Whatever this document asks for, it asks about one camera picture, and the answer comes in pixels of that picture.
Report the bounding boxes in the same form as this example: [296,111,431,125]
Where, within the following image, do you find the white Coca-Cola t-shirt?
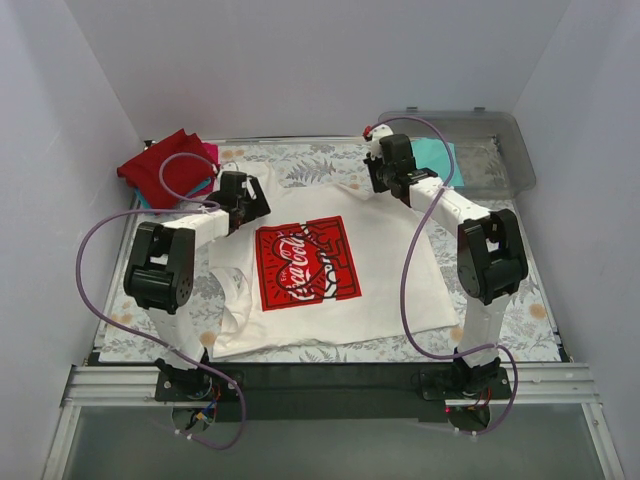
[209,162,459,358]

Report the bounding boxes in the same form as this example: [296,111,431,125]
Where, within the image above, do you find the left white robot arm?
[123,171,270,400]

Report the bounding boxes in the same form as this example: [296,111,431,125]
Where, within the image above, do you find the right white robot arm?
[363,125,529,398]

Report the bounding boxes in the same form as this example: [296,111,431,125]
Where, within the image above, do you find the teal t-shirt in bin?
[411,138,465,187]

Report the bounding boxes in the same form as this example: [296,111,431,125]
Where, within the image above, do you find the folded pink t-shirt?
[202,142,220,167]

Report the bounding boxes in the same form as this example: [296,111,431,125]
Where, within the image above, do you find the folded red t-shirt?
[116,129,213,209]

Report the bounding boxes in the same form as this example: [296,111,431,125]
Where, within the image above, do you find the clear plastic bin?
[379,107,536,200]

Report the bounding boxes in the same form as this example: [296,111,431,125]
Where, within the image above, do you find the folded teal t-shirt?
[134,180,213,209]

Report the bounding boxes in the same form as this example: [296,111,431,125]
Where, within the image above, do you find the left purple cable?
[74,152,247,451]

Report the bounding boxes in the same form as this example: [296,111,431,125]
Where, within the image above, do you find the purple cable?
[369,115,519,437]
[74,152,247,451]

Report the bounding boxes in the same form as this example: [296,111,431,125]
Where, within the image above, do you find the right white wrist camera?
[362,124,394,150]

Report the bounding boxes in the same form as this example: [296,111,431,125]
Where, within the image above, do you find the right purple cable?
[369,115,519,437]

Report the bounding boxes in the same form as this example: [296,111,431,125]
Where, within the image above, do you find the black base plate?
[154,359,512,429]

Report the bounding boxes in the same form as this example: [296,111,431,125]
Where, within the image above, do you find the aluminium frame rail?
[43,362,623,479]

